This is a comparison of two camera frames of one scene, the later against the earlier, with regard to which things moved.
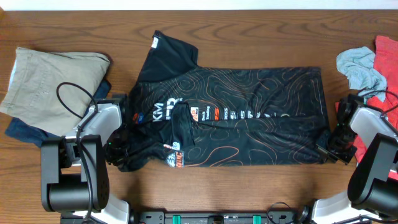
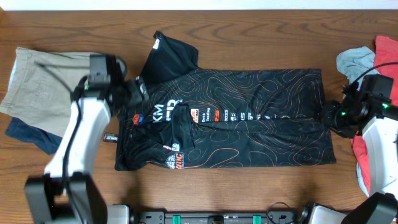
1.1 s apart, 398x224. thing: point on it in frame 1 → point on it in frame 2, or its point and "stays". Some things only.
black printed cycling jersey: [183, 116] stays
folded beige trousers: [32, 98] stays
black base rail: [214, 218] stays
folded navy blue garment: [18, 130] stays
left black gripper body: [117, 149] → [131, 93]
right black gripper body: [339, 144] → [339, 119]
